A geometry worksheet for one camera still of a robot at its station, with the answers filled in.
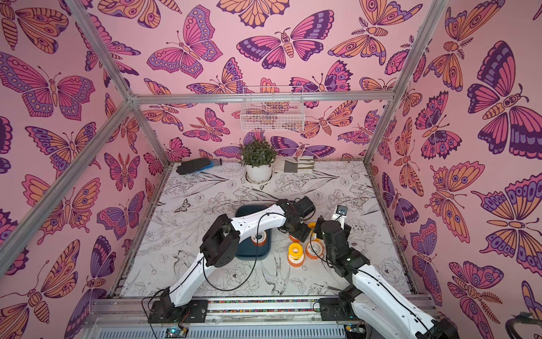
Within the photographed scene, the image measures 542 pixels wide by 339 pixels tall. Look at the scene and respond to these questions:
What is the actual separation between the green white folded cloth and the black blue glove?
363mm

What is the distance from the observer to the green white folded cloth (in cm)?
118

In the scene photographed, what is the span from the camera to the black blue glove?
118cm
